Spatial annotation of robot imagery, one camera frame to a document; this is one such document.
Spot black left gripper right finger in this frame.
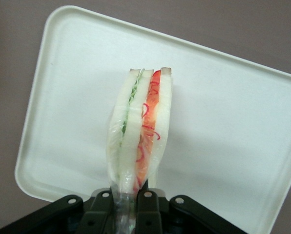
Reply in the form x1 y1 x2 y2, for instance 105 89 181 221
135 187 244 234

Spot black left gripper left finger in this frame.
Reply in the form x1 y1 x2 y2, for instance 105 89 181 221
0 189 117 234

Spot triangle sandwich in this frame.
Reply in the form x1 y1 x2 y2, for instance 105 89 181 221
105 66 174 234

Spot cream plastic tray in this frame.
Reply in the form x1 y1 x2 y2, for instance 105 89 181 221
14 5 291 234

